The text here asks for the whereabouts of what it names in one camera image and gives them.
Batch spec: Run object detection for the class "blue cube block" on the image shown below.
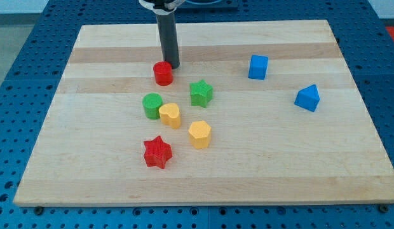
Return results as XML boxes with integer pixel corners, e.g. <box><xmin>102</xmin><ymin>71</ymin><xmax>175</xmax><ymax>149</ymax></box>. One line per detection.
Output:
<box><xmin>248</xmin><ymin>55</ymin><xmax>269</xmax><ymax>80</ymax></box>

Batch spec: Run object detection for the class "yellow hexagon block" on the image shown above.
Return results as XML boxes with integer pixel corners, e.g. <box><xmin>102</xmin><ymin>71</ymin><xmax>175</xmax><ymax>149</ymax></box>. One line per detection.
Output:
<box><xmin>188</xmin><ymin>120</ymin><xmax>212</xmax><ymax>149</ymax></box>

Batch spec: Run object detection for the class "yellow heart block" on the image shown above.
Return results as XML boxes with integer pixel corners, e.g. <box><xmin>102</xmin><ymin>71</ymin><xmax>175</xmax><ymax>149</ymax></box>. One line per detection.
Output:
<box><xmin>158</xmin><ymin>103</ymin><xmax>181</xmax><ymax>129</ymax></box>

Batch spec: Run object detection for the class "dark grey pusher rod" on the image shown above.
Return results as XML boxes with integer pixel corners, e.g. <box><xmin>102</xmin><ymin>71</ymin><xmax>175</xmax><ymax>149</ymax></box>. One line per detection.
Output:
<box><xmin>156</xmin><ymin>13</ymin><xmax>180</xmax><ymax>69</ymax></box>

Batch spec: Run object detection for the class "green star block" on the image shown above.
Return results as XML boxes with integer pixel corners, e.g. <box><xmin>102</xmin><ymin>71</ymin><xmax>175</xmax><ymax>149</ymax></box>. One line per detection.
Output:
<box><xmin>189</xmin><ymin>80</ymin><xmax>214</xmax><ymax>108</ymax></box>

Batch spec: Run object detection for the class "green cylinder block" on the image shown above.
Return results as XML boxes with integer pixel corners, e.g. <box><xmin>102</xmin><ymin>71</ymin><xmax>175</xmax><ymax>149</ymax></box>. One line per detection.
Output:
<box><xmin>142</xmin><ymin>93</ymin><xmax>163</xmax><ymax>120</ymax></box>

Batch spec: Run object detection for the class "red cylinder block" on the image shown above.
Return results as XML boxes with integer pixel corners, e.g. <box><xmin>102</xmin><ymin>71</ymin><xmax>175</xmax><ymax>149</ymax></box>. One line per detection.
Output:
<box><xmin>153</xmin><ymin>61</ymin><xmax>173</xmax><ymax>86</ymax></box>

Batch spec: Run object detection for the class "red star block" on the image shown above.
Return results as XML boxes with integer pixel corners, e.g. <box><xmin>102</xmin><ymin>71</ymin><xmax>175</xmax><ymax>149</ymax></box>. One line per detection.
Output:
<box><xmin>144</xmin><ymin>135</ymin><xmax>173</xmax><ymax>169</ymax></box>

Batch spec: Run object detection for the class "light wooden board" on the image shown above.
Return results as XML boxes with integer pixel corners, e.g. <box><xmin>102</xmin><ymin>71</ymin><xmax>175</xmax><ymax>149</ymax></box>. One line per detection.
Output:
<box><xmin>14</xmin><ymin>20</ymin><xmax>394</xmax><ymax>207</ymax></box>

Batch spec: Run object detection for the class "blue triangular prism block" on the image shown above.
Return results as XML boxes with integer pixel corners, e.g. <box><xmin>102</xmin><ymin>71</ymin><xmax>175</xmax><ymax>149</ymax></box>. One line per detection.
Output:
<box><xmin>294</xmin><ymin>84</ymin><xmax>320</xmax><ymax>112</ymax></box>

